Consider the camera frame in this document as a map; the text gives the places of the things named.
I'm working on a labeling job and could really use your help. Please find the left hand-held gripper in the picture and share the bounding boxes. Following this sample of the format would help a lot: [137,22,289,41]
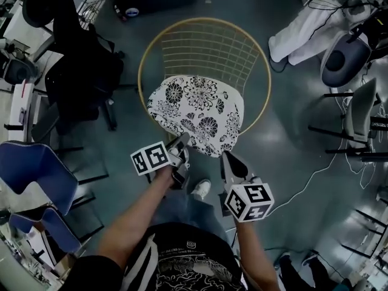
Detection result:
[130,132,191,191]

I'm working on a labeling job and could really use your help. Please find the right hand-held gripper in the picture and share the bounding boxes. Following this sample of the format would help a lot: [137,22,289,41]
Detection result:
[219,150,275,223]

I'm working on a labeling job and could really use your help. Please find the white black floral cushion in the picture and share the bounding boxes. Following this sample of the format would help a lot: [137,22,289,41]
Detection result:
[147,75,245,158]

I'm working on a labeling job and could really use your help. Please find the gold wire chair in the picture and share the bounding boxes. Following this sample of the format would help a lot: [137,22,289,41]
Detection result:
[137,17,272,139]

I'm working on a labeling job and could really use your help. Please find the person's right forearm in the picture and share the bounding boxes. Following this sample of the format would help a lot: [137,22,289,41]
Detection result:
[234,219,281,291]

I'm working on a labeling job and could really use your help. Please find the person's left forearm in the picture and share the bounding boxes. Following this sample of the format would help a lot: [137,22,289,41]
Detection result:
[96,167,177,270]

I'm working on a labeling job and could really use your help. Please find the black office chair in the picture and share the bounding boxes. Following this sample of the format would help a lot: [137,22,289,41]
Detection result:
[22,0,125,133]

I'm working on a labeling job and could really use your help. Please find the grey chair with black legs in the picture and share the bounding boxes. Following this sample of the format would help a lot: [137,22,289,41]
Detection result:
[307,77,388,164]

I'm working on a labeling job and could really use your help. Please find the large blue chair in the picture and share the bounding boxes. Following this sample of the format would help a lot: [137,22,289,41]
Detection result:
[0,140,80,215]

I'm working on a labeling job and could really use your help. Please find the small blue chair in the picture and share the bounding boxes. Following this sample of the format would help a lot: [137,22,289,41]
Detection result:
[8,206,83,254]

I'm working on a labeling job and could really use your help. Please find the grey round office chair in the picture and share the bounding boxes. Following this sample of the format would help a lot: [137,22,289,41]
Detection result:
[320,31,373,88]

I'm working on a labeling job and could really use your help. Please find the person's white shoe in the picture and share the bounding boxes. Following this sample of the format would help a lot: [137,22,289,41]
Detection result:
[190,178,212,201]

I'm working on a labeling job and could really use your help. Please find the person's blue jeans legs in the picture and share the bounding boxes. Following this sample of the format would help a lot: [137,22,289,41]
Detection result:
[153,189,232,243]

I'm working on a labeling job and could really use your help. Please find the person's black printed t-shirt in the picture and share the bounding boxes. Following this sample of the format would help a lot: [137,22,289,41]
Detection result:
[59,221,247,291]

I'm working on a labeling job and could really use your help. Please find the white cloth cover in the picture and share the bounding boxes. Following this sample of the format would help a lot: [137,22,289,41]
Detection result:
[267,0,372,67]

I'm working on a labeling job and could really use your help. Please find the white box device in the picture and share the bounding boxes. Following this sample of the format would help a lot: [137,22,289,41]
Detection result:
[8,82,36,142]

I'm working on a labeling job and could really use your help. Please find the white desk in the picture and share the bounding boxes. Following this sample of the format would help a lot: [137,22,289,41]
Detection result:
[0,0,56,61]

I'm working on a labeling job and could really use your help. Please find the white floor cable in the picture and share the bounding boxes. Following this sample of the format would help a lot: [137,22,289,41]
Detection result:
[266,95,380,215]

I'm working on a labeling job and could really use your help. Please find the black metal frame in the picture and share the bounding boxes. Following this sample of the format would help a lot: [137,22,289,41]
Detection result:
[341,207,388,261]

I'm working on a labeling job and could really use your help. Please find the white wire rack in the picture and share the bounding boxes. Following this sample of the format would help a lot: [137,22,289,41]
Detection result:
[72,0,107,27]

